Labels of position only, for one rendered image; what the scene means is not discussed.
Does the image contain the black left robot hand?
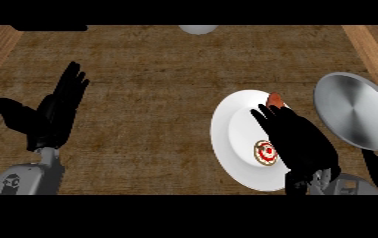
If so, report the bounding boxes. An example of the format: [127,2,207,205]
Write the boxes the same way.
[0,61,92,153]

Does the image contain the white round plate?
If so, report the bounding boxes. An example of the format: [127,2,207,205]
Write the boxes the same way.
[210,89,307,193]

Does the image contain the silver pan with black handle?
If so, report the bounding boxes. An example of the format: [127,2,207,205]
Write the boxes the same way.
[313,71,378,188]

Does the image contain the red and white cupcake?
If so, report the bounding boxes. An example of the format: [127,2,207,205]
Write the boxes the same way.
[253,139,281,167]

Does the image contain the pale grey round object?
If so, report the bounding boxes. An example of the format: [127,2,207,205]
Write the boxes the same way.
[177,24,220,36]

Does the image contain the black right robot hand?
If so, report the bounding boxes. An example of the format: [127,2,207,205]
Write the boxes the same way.
[250,103,343,196]

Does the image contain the orange-brown food piece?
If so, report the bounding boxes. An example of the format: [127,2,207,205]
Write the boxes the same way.
[264,91,288,109]

